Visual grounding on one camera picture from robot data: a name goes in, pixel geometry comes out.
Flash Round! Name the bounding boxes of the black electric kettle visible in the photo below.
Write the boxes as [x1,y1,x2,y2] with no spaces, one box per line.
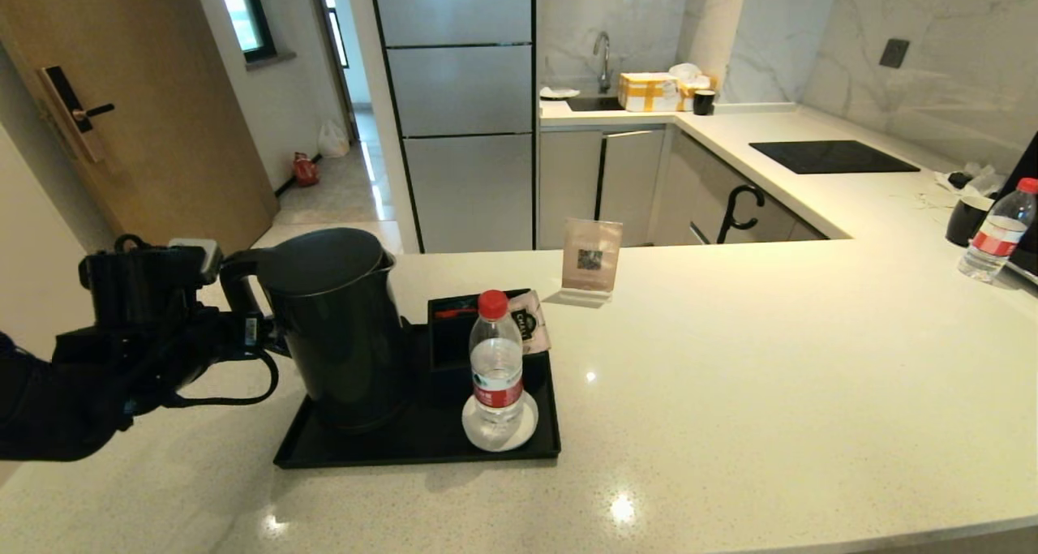
[219,228,415,434]

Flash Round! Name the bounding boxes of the red-capped water bottle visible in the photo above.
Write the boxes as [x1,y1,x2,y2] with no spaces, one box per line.
[957,178,1038,283]
[469,290,525,426]

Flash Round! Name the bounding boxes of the pink tea bag packet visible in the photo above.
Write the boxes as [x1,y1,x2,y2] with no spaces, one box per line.
[507,290,552,356]

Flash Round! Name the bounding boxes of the white panel cabinet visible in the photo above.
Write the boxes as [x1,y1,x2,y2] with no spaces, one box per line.
[0,124,116,360]

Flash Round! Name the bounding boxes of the black rectangular tray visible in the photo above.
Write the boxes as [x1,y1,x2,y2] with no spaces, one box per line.
[273,323,562,469]

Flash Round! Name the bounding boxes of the wooden door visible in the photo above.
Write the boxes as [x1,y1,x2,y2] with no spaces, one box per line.
[0,0,279,264]

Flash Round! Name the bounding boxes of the white plastic bag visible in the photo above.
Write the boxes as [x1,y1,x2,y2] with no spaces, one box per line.
[316,119,351,159]

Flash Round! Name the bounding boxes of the black organizer box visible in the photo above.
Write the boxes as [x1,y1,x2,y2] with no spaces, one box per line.
[427,289,552,402]

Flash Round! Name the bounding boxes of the white round coaster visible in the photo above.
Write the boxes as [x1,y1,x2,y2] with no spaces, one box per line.
[461,390,539,453]

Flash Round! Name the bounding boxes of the black-framed window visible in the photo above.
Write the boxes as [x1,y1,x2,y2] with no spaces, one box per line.
[212,0,277,64]

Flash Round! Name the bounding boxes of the grey refrigerator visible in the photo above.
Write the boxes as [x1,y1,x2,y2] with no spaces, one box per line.
[369,0,538,255]

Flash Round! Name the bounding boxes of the white base cabinet door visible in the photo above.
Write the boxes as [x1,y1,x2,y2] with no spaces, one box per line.
[539,130,603,249]
[602,130,667,247]

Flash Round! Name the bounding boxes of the acrylic QR code sign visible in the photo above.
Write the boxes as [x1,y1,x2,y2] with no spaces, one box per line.
[545,217,624,308]

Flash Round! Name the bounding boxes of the chrome faucet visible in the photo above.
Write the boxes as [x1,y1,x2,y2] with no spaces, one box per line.
[593,32,612,94]

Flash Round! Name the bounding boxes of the large yellow-taped cardboard box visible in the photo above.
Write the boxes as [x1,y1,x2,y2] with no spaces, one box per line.
[618,72,680,114]

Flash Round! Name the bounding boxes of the grey corner base cabinet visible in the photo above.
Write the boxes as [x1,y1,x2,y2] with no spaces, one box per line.
[653,130,830,245]

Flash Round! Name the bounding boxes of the black induction cooktop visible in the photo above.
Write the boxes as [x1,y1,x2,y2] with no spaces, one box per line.
[748,140,921,175]

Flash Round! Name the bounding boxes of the black mug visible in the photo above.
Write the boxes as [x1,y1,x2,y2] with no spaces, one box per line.
[945,195,994,248]

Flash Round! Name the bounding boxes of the crumpled clear plastic wrap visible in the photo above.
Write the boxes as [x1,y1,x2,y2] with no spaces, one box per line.
[933,165,1006,206]

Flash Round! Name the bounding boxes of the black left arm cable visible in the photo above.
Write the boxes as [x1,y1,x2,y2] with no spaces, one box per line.
[161,350,281,409]

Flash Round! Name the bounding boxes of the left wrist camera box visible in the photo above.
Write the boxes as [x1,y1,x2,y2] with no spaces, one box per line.
[79,234,224,328]

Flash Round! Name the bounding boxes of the black door lock handle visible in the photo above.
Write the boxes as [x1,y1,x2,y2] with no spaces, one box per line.
[36,66,116,164]

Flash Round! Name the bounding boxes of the black hook handle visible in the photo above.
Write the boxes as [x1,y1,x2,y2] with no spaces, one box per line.
[717,184,766,245]

